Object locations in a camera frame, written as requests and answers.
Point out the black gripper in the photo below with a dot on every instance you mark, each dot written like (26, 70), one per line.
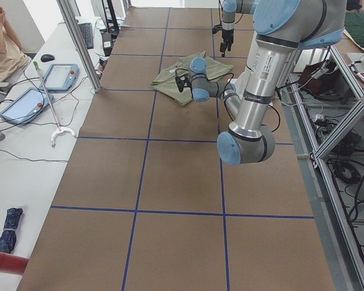
(227, 35)

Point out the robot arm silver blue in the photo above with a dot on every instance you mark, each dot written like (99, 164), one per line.
(281, 27)
(227, 23)

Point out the seated person beige clothes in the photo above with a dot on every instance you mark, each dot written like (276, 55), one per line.
(13, 61)

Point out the black power adapter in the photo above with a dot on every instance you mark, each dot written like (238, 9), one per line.
(107, 43)

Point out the dark green cloth heap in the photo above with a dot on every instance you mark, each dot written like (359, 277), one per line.
(354, 25)

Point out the black keyboard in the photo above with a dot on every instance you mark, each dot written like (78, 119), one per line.
(86, 31)

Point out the far blue teach pendant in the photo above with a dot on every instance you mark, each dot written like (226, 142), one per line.
(60, 77)

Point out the blue teach pendant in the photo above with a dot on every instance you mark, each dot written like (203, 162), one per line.
(60, 77)
(26, 107)

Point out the black computer mouse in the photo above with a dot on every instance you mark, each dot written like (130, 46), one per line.
(47, 58)

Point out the white reacher grabber stick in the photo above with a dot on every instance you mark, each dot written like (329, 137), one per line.
(60, 128)

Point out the near blue teach pendant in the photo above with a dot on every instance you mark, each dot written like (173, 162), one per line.
(26, 107)

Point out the folded dark blue umbrella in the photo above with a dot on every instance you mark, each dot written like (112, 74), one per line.
(8, 237)

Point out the red cylinder tube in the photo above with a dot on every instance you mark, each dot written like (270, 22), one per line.
(12, 264)

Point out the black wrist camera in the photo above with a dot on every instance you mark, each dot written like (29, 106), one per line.
(216, 29)
(182, 82)

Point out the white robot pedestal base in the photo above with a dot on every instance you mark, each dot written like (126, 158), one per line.
(245, 82)

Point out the aluminium frame rail structure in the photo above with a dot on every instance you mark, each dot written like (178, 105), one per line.
(322, 91)

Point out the aluminium frame post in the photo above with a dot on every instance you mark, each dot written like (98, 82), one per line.
(74, 31)

